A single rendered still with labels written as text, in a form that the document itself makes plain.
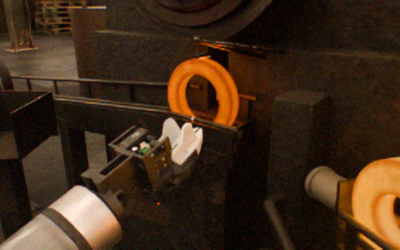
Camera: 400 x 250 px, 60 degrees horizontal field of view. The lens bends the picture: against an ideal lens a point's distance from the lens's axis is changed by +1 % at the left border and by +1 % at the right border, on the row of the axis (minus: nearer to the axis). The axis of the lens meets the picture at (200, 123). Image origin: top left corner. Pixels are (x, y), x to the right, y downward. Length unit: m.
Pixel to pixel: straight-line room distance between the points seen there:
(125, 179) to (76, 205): 0.07
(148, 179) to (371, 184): 0.30
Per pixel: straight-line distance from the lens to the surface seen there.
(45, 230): 0.43
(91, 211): 0.43
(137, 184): 0.48
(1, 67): 1.62
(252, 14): 0.65
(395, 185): 0.49
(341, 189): 0.54
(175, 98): 0.82
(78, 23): 3.62
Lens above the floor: 0.97
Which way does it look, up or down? 20 degrees down
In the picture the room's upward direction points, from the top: straight up
